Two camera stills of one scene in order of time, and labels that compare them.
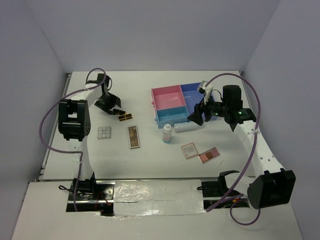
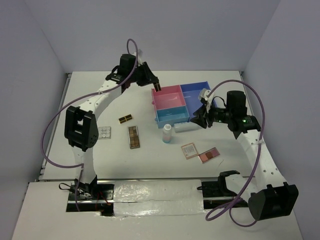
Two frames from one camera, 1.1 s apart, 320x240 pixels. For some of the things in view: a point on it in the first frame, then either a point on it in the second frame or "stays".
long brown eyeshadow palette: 133,136 stays
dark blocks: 119,112 -> 157,87
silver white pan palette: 104,132 stays
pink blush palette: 208,155 stays
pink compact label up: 189,150 stays
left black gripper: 115,100 -> 148,78
